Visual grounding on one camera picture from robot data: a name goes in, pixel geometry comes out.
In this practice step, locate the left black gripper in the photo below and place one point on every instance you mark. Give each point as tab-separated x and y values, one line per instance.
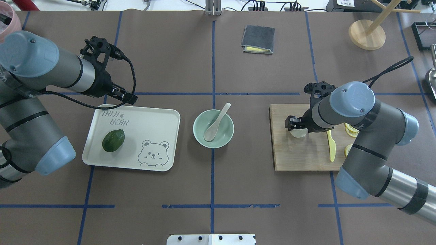
102	82

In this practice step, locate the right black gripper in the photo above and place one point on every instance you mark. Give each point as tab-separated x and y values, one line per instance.
307	123

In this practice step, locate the white steamed bun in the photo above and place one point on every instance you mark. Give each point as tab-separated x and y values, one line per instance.
295	133

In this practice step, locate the white ceramic spoon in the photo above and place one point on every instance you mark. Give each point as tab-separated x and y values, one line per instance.
211	132

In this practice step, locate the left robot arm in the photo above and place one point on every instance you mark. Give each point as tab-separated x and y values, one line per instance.
29	64

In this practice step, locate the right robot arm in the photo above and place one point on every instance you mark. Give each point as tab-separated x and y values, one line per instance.
381	127

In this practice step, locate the light green bowl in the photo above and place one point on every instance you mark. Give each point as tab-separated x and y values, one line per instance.
224	133

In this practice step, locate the pink bowl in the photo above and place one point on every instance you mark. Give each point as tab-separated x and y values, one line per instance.
9	21

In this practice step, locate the bamboo cutting board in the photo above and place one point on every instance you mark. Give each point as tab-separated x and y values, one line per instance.
309	153

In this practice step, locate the yellow plastic knife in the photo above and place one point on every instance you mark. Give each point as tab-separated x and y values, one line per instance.
332	146

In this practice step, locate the green avocado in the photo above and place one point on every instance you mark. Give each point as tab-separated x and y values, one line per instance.
113	140

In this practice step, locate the lower lemon slice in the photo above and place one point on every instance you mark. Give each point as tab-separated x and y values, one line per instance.
347	150

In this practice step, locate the lemon slice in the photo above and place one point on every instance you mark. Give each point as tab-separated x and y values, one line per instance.
347	150
350	128

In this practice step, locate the upper lemon slice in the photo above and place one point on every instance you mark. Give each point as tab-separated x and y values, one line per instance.
350	128

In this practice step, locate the lemon slice underneath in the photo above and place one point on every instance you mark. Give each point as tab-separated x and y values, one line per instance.
352	133

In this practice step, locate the white bear serving tray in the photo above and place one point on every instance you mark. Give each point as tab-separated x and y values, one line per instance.
150	138

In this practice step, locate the grey folded cloth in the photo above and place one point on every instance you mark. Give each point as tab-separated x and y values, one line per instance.
258	40

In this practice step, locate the wooden mug tree stand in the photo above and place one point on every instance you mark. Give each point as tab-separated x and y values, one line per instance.
369	35

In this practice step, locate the metal scoop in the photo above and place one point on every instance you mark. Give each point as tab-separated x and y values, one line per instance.
431	74

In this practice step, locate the black glass rack tray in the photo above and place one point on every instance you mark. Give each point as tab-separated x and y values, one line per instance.
424	36

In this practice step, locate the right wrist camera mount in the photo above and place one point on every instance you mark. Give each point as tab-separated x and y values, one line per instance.
318	91

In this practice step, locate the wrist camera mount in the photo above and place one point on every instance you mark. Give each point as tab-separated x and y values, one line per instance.
97	51
318	91

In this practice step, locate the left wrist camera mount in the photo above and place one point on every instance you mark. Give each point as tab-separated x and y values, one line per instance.
97	51

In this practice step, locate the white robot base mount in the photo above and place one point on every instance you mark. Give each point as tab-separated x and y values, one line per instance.
211	239

